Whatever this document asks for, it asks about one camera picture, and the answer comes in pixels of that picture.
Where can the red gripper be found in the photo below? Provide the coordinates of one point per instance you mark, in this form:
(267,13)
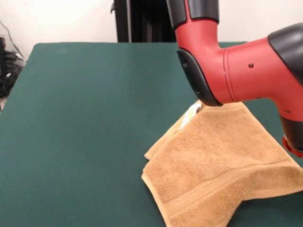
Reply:
(290,147)

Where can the tan terry towel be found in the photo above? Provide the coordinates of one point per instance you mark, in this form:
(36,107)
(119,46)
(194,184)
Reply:
(213,153)

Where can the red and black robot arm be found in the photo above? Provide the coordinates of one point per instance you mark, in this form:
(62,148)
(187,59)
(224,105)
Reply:
(248,75)

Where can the dark green table cloth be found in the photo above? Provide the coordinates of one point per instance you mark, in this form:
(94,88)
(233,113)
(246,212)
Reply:
(71,142)

